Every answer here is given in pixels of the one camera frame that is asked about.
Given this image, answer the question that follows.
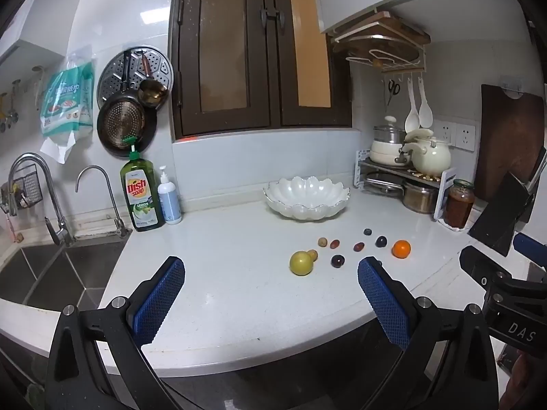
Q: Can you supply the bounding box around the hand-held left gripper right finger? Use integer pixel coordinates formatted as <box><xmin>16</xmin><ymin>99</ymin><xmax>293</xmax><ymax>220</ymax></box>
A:
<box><xmin>357</xmin><ymin>257</ymin><xmax>500</xmax><ymax>410</ymax></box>

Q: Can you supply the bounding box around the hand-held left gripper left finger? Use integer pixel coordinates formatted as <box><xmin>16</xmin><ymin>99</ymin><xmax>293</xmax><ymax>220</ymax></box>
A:
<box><xmin>45</xmin><ymin>256</ymin><xmax>186</xmax><ymax>410</ymax></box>

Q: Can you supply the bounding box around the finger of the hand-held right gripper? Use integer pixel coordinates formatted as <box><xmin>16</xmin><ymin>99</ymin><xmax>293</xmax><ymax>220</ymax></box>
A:
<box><xmin>513</xmin><ymin>233</ymin><xmax>547</xmax><ymax>268</ymax></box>
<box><xmin>459</xmin><ymin>245</ymin><xmax>513</xmax><ymax>289</ymax></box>

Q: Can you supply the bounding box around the green plum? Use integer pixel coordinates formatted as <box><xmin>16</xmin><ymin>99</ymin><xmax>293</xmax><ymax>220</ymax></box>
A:
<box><xmin>289</xmin><ymin>250</ymin><xmax>312</xmax><ymax>276</ymax></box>

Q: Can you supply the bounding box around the white scalloped ceramic bowl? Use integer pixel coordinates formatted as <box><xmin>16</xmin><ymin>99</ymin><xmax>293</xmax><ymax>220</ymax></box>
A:
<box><xmin>263</xmin><ymin>176</ymin><xmax>351</xmax><ymax>221</ymax></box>

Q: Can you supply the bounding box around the person's right hand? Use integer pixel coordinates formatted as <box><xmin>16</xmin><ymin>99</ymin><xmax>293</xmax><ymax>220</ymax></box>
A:
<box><xmin>508</xmin><ymin>352</ymin><xmax>547</xmax><ymax>410</ymax></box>

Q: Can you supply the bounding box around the black knife block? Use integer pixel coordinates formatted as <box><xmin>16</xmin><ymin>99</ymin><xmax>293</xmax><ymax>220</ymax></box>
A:
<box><xmin>468</xmin><ymin>172</ymin><xmax>535</xmax><ymax>257</ymax></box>

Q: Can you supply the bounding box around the glass jar of red sauce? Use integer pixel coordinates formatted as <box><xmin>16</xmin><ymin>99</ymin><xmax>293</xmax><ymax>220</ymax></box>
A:
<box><xmin>444</xmin><ymin>179</ymin><xmax>476</xmax><ymax>229</ymax></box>

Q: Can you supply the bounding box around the stainless steel pot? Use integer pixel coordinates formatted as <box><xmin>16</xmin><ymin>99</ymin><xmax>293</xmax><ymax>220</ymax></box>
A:
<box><xmin>402</xmin><ymin>179</ymin><xmax>439</xmax><ymax>215</ymax></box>

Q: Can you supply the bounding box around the small gooseneck faucet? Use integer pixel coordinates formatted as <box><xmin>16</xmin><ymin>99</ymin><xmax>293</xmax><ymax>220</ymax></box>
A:
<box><xmin>76</xmin><ymin>165</ymin><xmax>132</xmax><ymax>238</ymax></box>

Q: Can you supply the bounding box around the white blue pump bottle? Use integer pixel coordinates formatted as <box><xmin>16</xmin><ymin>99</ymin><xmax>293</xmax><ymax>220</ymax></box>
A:
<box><xmin>157</xmin><ymin>166</ymin><xmax>184</xmax><ymax>226</ymax></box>

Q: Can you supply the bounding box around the green dish soap bottle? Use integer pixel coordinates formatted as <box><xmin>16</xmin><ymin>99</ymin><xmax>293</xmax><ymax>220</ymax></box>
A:
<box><xmin>120</xmin><ymin>137</ymin><xmax>167</xmax><ymax>233</ymax></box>

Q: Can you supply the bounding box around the dark brown cutting board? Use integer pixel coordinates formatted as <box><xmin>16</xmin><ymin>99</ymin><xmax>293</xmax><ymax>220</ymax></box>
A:
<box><xmin>474</xmin><ymin>84</ymin><xmax>545</xmax><ymax>201</ymax></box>

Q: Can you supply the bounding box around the cream round lidded pot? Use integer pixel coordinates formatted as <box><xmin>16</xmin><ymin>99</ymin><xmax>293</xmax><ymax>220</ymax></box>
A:
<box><xmin>411</xmin><ymin>137</ymin><xmax>453</xmax><ymax>178</ymax></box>

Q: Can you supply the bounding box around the stainless steel sink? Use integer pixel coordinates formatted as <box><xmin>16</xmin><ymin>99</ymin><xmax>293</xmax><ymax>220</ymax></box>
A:
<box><xmin>0</xmin><ymin>239</ymin><xmax>129</xmax><ymax>312</ymax></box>

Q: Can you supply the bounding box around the steel lidded pan lower shelf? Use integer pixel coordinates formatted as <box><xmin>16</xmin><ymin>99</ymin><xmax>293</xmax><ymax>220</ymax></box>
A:
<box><xmin>365</xmin><ymin>171</ymin><xmax>404</xmax><ymax>195</ymax></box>

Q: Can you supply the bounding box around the large steel faucet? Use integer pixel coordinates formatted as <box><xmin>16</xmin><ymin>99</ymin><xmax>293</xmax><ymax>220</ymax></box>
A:
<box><xmin>8</xmin><ymin>152</ymin><xmax>77</xmax><ymax>246</ymax></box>

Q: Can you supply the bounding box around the cream frying pan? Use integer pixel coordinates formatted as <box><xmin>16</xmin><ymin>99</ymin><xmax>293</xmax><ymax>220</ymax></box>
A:
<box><xmin>370</xmin><ymin>143</ymin><xmax>428</xmax><ymax>167</ymax></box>

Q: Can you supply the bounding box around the white corner shelf rack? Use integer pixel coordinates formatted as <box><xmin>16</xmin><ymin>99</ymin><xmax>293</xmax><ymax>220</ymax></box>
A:
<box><xmin>354</xmin><ymin>149</ymin><xmax>458</xmax><ymax>223</ymax></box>

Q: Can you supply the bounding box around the cream saucepan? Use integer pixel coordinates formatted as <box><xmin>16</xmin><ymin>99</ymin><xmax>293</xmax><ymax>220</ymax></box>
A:
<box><xmin>370</xmin><ymin>129</ymin><xmax>433</xmax><ymax>159</ymax></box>

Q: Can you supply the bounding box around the black perforated pan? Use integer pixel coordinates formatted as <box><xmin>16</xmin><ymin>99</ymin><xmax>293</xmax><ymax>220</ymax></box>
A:
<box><xmin>96</xmin><ymin>50</ymin><xmax>159</xmax><ymax>157</ymax></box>

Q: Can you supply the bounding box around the brass ladle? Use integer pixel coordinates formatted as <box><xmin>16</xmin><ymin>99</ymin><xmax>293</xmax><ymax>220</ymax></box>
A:
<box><xmin>137</xmin><ymin>53</ymin><xmax>169</xmax><ymax>109</ymax></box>

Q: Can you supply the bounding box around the teal printed plastic bag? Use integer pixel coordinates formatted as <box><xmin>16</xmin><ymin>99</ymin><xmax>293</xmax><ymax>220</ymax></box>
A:
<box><xmin>40</xmin><ymin>45</ymin><xmax>95</xmax><ymax>164</ymax></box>

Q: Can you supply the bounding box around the round steel steamer plate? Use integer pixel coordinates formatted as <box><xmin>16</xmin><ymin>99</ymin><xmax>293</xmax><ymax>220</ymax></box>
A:
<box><xmin>96</xmin><ymin>45</ymin><xmax>174</xmax><ymax>109</ymax></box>

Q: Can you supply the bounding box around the dark brown framed window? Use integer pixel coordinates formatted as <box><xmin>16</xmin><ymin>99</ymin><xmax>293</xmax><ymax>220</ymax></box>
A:
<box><xmin>169</xmin><ymin>0</ymin><xmax>355</xmax><ymax>141</ymax></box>

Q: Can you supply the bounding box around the rectangular wooden cutting board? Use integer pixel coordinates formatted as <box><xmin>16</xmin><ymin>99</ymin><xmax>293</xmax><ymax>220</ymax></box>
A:
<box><xmin>331</xmin><ymin>12</ymin><xmax>431</xmax><ymax>47</ymax></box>

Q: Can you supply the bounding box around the black handled knife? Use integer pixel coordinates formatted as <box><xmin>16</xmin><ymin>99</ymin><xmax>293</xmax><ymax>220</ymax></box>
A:
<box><xmin>523</xmin><ymin>145</ymin><xmax>547</xmax><ymax>199</ymax></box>

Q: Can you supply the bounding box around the white wall outlet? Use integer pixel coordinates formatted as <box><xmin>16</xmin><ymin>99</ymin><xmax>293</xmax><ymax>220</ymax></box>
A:
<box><xmin>454</xmin><ymin>123</ymin><xmax>477</xmax><ymax>151</ymax></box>
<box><xmin>432</xmin><ymin>120</ymin><xmax>454</xmax><ymax>144</ymax></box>

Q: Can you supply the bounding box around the clear wall hook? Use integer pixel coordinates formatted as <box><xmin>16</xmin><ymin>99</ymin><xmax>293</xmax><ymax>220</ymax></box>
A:
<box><xmin>499</xmin><ymin>76</ymin><xmax>527</xmax><ymax>100</ymax></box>

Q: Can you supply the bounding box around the black wire basket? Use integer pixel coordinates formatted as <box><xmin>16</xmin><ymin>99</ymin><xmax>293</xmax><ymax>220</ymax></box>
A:
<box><xmin>9</xmin><ymin>163</ymin><xmax>44</xmax><ymax>210</ymax></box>

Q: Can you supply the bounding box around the white wire wall rack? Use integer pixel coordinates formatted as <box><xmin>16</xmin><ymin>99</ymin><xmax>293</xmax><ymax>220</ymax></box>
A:
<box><xmin>329</xmin><ymin>11</ymin><xmax>430</xmax><ymax>74</ymax></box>

